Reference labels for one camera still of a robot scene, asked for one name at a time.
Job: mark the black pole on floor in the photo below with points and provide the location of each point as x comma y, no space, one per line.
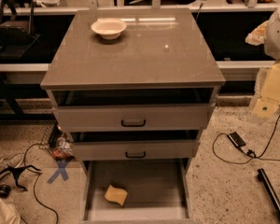
270,190

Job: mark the middle grey drawer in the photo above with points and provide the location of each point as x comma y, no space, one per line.
98,146

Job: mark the wire basket with items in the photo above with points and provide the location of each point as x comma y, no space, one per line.
56,143

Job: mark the top grey drawer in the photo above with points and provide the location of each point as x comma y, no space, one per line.
136,110

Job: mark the grey drawer cabinet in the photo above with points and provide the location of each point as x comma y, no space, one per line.
159,49

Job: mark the yellow sponge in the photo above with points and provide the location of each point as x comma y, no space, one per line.
116,195

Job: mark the white paper bowl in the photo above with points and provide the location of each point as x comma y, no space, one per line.
109,28

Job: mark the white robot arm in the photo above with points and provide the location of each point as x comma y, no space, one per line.
268,34

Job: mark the black chair base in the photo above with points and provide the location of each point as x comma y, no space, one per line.
16,173

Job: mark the blue tape cross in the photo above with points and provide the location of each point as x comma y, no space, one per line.
61,171

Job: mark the bottom grey drawer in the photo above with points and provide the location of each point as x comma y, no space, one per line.
157,193

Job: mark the black power adapter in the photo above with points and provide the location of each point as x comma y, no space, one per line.
236,139

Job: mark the grey drawer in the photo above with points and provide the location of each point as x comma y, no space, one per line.
157,193
98,146
136,110

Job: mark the black chair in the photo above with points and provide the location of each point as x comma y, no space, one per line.
16,35

